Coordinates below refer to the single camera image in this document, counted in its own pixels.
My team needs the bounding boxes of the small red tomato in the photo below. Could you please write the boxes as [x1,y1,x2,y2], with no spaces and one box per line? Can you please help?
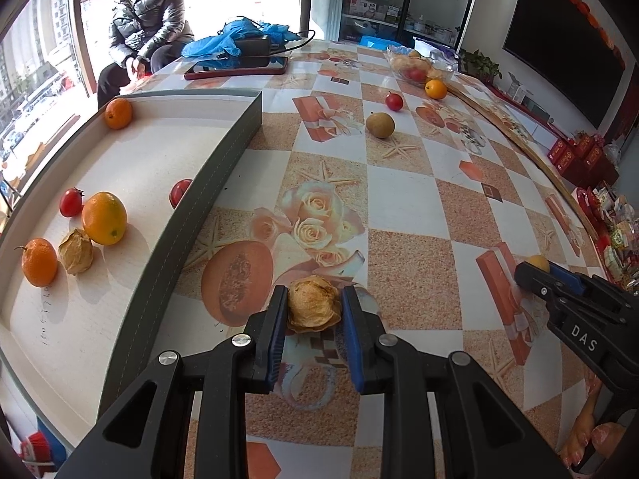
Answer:
[385,92,404,113]

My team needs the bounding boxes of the operator right hand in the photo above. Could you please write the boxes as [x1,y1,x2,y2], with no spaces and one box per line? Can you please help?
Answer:
[559,375,626,468]

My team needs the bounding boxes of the red snack tray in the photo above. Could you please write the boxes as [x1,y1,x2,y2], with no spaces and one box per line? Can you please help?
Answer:
[573,184,639,295]

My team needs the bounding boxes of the white tray with grey rim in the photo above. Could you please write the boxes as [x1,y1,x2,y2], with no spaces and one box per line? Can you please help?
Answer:
[1,89,262,447]

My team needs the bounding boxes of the red gift boxes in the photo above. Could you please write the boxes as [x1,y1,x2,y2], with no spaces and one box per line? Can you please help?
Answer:
[548,133,619,188]

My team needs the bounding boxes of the tangerine with stem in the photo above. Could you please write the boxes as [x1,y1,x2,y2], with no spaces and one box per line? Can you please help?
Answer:
[16,238,58,288]

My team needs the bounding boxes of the large orange in tray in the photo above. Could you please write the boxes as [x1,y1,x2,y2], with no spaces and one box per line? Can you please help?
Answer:
[81,192,128,247]

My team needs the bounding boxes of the cherry tomato in tray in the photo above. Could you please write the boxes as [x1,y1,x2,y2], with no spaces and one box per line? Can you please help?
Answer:
[58,187,83,218]

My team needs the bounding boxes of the red tomato at tray rim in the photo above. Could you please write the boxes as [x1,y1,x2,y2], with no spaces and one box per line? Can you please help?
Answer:
[169,178,192,209]

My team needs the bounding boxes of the large orange by bowl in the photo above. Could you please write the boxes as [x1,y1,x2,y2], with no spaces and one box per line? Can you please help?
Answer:
[425,79,447,101]

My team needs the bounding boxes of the black television screen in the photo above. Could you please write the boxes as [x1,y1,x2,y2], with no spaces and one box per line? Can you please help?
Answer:
[504,0,625,127]

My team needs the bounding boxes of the potted green plant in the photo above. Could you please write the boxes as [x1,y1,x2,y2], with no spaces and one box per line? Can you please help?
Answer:
[459,49,502,85]

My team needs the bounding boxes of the glass fruit bowl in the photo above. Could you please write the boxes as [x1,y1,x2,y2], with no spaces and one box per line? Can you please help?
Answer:
[385,44,455,87]

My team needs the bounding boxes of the small tangerine tray corner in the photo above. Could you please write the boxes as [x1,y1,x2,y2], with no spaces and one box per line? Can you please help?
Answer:
[103,97,133,130]

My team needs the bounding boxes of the blue plastic crate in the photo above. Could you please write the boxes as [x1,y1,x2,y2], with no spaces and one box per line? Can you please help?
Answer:
[359,36,397,51]

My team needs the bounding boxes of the red-cased tablet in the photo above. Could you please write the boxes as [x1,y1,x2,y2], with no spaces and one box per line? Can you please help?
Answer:
[184,55,289,81]

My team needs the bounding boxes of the black power bank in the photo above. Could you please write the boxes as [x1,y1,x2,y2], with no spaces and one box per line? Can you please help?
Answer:
[235,36,271,57]

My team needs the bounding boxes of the blue cloth bag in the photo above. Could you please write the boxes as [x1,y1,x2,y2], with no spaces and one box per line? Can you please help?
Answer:
[181,16,302,58]

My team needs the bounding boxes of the seated person in black jacket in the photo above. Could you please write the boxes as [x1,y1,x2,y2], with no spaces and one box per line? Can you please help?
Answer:
[96,0,194,107]

